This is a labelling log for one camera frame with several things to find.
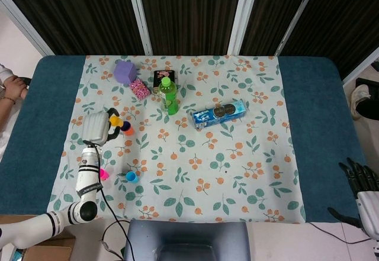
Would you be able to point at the brown cardboard box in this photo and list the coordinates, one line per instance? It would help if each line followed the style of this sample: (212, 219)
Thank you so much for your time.
(56, 249)

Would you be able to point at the dark folding screen panel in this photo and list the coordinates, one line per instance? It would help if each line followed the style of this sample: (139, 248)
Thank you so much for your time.
(340, 15)
(272, 15)
(192, 12)
(74, 12)

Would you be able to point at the purple foam cube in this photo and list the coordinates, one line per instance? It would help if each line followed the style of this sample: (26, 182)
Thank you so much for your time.
(124, 71)

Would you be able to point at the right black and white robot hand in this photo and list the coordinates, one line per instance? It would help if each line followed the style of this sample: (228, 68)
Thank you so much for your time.
(370, 210)

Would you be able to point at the blue cookie box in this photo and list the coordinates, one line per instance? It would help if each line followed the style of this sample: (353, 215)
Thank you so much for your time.
(219, 114)

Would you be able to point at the light blue plastic cup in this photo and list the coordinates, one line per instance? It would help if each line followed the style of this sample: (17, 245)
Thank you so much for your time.
(132, 177)

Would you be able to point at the orange plastic cup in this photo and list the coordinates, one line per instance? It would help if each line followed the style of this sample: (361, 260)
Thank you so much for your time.
(129, 132)

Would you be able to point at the yellow plastic cup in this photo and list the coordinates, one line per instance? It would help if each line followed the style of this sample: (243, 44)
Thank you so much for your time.
(116, 121)

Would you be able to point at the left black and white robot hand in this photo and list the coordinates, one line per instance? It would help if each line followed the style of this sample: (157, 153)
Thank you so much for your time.
(95, 128)

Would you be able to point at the bystander white shirt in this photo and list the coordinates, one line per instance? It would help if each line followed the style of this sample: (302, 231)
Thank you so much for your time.
(3, 71)

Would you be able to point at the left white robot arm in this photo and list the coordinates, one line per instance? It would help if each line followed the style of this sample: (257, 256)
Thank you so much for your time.
(87, 178)

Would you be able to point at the black trouser leg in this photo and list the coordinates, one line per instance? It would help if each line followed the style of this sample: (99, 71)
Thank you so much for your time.
(370, 107)

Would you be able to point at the teal blue table cover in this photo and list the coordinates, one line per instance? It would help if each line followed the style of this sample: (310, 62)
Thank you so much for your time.
(26, 142)

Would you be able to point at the floral print tablecloth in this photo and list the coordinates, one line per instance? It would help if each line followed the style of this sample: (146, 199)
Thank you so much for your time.
(192, 169)

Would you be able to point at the pink plastic cup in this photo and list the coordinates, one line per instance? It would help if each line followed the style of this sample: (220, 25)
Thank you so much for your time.
(105, 174)

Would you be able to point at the white sneaker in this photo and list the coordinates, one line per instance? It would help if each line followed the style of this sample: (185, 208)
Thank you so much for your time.
(361, 96)

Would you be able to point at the green tea bottle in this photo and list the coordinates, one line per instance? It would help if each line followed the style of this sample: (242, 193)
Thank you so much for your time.
(169, 98)

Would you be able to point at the pink patterned small box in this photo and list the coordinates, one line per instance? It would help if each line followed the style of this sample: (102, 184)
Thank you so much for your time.
(139, 88)

